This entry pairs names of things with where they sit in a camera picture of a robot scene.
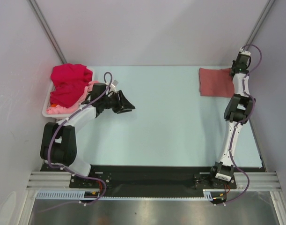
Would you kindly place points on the left aluminium corner post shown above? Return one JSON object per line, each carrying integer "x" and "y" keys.
{"x": 47, "y": 30}

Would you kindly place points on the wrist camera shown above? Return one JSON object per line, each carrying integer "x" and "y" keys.
{"x": 244, "y": 52}
{"x": 113, "y": 86}

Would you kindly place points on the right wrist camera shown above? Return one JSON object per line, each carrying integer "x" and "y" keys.
{"x": 244, "y": 52}

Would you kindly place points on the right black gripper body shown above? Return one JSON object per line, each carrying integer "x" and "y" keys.
{"x": 234, "y": 64}

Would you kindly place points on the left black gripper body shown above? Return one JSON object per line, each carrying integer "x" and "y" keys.
{"x": 113, "y": 102}

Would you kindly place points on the right aluminium corner post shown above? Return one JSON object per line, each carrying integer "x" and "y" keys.
{"x": 260, "y": 21}

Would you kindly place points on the light pink t shirt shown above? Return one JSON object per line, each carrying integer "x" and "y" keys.
{"x": 67, "y": 99}

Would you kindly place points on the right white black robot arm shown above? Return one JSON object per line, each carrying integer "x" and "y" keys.
{"x": 237, "y": 113}

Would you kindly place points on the white slotted cable duct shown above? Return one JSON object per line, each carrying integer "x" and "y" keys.
{"x": 83, "y": 195}

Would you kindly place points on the aluminium corner post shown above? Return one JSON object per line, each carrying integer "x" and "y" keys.
{"x": 260, "y": 21}
{"x": 47, "y": 30}

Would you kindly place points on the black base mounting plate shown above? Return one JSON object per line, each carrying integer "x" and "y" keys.
{"x": 151, "y": 181}

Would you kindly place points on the aluminium front rail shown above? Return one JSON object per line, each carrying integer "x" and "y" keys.
{"x": 258, "y": 181}

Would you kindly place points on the white plastic laundry basket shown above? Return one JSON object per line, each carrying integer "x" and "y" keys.
{"x": 47, "y": 100}

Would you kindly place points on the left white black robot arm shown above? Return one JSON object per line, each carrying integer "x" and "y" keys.
{"x": 59, "y": 145}

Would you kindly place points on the crimson red t shirt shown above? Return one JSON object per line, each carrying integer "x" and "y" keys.
{"x": 69, "y": 81}

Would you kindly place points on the salmon pink t shirt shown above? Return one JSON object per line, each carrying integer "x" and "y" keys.
{"x": 215, "y": 83}

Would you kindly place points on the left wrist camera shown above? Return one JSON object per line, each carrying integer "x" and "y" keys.
{"x": 113, "y": 86}

